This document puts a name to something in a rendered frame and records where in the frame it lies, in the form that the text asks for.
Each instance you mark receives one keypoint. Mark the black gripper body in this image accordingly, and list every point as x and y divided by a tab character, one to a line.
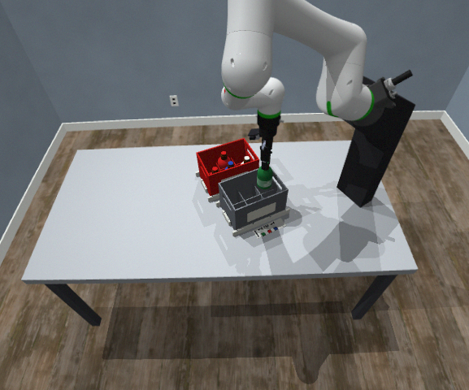
266	133

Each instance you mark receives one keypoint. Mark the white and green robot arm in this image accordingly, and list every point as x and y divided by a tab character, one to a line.
247	62

